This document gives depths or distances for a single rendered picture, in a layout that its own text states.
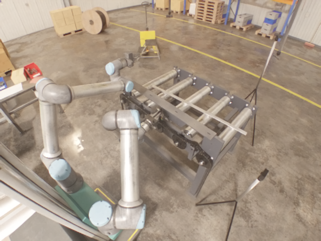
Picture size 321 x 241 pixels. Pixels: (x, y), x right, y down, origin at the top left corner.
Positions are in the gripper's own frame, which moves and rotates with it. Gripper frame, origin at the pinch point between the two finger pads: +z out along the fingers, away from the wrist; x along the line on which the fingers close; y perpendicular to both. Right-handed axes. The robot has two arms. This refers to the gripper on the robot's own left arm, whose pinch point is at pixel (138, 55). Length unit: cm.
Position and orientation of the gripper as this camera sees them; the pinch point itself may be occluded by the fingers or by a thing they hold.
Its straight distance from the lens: 160.1
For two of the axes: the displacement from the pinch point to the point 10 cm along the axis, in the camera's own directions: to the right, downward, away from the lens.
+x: 0.0, 7.0, 7.2
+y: -7.7, -4.6, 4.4
